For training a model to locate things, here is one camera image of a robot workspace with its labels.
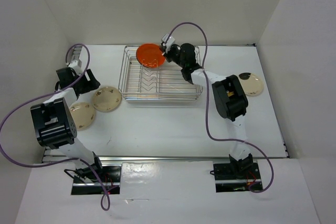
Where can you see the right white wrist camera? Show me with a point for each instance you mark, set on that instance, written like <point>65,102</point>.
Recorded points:
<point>166,43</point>

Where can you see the large beige plate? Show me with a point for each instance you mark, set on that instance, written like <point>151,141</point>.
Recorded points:
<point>106,99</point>

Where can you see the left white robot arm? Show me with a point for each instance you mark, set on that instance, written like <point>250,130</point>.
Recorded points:
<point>55,127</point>

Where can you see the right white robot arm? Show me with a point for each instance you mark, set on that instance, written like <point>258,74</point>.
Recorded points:
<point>230,101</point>

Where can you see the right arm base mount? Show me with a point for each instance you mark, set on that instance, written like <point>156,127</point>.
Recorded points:
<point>237,175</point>

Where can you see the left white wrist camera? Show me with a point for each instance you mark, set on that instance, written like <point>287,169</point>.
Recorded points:
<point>76,65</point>

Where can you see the small beige calligraphy plate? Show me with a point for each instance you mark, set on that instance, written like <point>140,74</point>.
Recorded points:
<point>83,114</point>

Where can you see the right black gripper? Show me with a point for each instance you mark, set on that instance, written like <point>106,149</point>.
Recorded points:
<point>167,54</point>

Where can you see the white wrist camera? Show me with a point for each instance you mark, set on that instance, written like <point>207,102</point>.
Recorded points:
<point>166,43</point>
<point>76,65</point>

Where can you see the wire dish rack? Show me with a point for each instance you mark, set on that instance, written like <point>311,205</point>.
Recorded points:
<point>163,84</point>

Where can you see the cream plate with black patch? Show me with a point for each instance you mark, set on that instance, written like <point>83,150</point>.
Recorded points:
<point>251,83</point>

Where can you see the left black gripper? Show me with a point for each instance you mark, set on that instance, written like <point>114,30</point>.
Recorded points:
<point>91,85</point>

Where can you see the aluminium front rail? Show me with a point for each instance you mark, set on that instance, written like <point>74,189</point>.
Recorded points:
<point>133,159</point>

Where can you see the orange plate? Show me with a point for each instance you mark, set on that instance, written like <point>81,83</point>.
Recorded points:
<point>150,56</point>

